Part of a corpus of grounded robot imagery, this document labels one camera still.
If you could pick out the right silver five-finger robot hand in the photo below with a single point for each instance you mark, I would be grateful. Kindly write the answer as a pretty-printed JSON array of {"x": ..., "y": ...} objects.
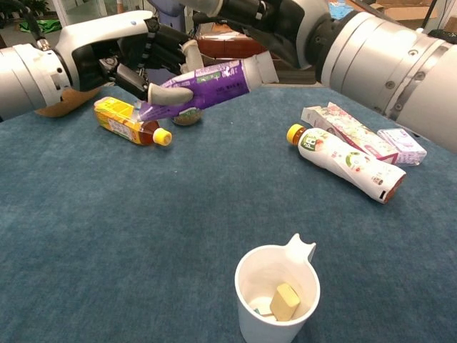
[{"x": 278, "y": 25}]

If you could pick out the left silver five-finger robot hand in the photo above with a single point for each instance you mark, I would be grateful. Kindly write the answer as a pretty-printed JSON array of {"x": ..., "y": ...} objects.
[{"x": 107, "y": 39}]

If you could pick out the purple white toothpaste tube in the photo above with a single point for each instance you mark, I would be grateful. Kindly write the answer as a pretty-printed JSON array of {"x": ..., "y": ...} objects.
[{"x": 214, "y": 85}]

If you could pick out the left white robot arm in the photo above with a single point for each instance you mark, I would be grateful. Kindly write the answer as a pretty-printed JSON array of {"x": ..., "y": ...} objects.
[{"x": 25, "y": 78}]

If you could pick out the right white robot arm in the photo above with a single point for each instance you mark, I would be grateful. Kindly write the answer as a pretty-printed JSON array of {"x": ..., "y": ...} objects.
[{"x": 392, "y": 64}]

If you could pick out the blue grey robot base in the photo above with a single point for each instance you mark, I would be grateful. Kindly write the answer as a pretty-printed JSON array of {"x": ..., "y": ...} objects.
[{"x": 168, "y": 9}]

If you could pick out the white drink bottle yellow cap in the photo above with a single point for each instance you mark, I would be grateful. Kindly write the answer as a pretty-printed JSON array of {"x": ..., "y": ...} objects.
[{"x": 342, "y": 157}]

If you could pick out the green plastic bag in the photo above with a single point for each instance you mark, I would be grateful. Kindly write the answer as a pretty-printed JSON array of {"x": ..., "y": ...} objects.
[{"x": 46, "y": 25}]

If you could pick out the yellow label tea bottle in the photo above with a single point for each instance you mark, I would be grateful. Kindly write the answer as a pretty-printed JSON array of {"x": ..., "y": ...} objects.
[{"x": 118, "y": 121}]

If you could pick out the glass jar black lid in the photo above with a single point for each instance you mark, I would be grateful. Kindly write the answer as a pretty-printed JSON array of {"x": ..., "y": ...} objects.
[{"x": 187, "y": 119}]

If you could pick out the brown cardboard box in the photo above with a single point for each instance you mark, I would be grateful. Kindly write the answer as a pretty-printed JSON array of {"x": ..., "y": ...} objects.
[{"x": 400, "y": 12}]

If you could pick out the floral print carton box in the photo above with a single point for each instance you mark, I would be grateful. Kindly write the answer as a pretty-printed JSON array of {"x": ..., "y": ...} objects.
[{"x": 353, "y": 132}]

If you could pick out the small purple white tissue pack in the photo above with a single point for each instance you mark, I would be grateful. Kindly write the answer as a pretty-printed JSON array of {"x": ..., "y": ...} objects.
[{"x": 403, "y": 146}]

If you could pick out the blue felt table mat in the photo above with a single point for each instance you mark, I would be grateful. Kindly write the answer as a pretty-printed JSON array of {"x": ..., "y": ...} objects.
[{"x": 143, "y": 214}]

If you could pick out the yellow block in cup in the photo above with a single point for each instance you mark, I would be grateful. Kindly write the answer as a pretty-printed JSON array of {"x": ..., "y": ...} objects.
[{"x": 285, "y": 300}]

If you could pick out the green binder clip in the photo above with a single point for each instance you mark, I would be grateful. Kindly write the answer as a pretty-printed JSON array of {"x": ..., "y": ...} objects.
[{"x": 262, "y": 309}]

